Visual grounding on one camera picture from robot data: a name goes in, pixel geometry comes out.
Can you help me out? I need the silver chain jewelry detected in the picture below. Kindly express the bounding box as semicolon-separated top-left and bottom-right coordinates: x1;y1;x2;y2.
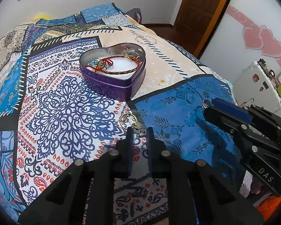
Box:
132;121;146;138

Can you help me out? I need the gold ring bracelet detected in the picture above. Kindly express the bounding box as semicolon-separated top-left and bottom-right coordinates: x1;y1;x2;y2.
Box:
117;113;141;130

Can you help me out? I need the white suitcase with stickers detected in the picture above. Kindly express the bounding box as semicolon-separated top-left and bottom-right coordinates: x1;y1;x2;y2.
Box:
233;58;281;113

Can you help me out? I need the orange cloth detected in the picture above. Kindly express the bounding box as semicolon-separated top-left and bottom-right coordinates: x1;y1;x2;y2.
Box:
256;195;281;221

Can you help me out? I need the purple heart-shaped tin box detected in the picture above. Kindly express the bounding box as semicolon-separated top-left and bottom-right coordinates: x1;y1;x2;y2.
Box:
79;43;146;101

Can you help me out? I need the blue patchwork bedspread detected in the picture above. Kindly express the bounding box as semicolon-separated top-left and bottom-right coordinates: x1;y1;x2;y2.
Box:
0;4;245;224

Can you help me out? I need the white sliding wardrobe door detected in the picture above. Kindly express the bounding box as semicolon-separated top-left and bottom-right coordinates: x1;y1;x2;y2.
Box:
199;0;281;120

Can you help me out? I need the dark purple bag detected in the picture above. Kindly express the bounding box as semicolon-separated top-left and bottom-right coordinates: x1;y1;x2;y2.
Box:
126;8;142;24

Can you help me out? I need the yellow plush toy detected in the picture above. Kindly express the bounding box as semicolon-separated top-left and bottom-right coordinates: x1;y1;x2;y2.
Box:
34;14;52;20

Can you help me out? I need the red gold braided bracelet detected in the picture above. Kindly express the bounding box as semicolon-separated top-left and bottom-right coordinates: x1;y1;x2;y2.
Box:
85;54;143;76

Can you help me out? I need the turquoise bead bracelet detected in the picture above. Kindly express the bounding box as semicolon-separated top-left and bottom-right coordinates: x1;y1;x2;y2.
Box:
87;59;115;72

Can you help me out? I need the brown wooden wardrobe frame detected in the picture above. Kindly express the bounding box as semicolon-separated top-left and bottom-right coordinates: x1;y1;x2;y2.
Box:
174;0;230;57

